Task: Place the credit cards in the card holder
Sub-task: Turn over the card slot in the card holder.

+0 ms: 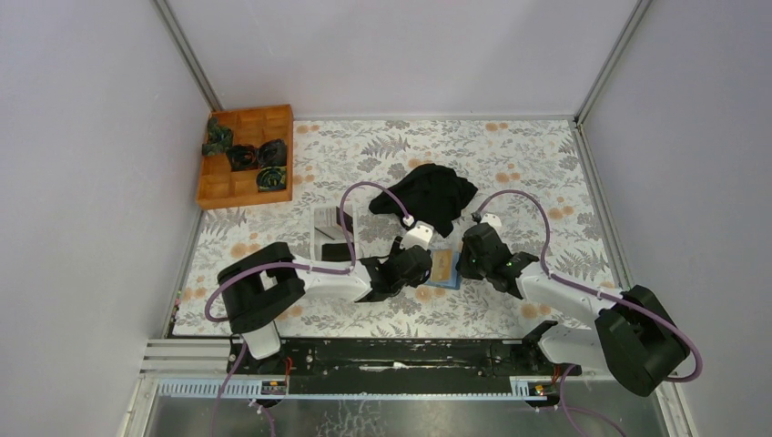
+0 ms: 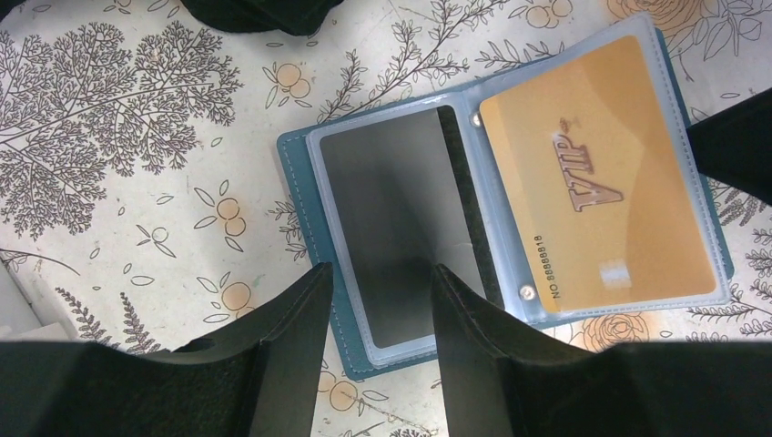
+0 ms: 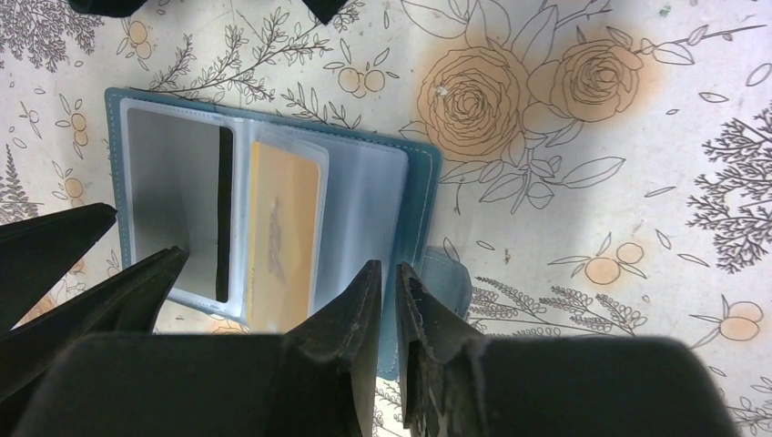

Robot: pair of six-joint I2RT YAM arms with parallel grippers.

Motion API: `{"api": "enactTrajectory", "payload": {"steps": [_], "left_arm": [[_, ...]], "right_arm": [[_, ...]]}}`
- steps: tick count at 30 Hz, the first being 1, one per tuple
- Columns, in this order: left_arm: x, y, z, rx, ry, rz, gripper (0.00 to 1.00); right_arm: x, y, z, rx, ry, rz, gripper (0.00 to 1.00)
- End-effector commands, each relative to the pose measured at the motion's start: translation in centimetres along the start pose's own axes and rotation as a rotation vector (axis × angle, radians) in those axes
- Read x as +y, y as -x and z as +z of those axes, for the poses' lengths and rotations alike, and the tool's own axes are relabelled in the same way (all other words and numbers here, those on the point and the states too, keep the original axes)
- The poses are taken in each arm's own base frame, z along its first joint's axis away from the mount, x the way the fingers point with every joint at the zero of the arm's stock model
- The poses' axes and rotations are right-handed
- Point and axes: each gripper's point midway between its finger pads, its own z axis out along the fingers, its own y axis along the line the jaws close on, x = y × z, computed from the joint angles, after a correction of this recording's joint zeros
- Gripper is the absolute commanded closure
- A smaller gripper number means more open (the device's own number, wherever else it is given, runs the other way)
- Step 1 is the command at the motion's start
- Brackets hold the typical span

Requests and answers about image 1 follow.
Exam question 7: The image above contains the blue leather card holder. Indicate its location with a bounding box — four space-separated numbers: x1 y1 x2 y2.
425 249 462 290

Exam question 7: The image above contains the black card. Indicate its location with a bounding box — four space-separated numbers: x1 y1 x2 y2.
320 242 351 262

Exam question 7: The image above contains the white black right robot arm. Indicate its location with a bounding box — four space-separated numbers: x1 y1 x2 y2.
457 223 690 397

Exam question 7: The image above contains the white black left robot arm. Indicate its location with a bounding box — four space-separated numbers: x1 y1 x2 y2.
212 242 432 374

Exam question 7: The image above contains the white plastic card box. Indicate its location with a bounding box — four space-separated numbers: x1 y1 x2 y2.
310 204 356 263

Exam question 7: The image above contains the stack of credit cards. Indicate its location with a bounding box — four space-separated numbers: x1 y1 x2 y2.
312 206 354 235

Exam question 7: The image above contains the black crumpled cloth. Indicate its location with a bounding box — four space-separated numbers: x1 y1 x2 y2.
389 164 478 238

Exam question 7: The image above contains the dark rolled sock bottom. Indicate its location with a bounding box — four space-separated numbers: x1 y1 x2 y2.
256 166 287 193

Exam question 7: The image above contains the dark rolled sock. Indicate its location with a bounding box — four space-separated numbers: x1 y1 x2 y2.
256 166 287 193
257 138 288 168
226 144 259 172
201 117 234 157

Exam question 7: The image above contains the dark rolled sock right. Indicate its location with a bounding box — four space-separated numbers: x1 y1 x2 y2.
257 138 288 168

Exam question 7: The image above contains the dark rolled sock middle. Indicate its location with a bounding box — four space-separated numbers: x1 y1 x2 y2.
226 144 259 172

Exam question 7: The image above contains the wooden compartment tray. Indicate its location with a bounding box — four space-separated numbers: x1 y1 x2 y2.
197 105 294 210

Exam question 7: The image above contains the dark rolled sock top left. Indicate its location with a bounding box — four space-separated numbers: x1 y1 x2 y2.
201 117 234 157

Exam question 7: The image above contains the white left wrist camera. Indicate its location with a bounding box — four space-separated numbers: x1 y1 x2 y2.
400 216 434 249

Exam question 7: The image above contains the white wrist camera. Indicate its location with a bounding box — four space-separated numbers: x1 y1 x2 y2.
400 216 434 249
472 212 502 230

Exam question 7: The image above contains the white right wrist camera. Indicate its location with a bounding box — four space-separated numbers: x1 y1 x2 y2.
472 212 502 230

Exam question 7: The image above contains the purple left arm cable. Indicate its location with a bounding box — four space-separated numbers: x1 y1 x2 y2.
203 181 417 437

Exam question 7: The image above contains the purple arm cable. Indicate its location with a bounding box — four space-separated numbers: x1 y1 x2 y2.
203 181 417 437
471 188 705 437

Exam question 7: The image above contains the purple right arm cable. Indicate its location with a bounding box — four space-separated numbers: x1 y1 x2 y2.
471 188 705 437

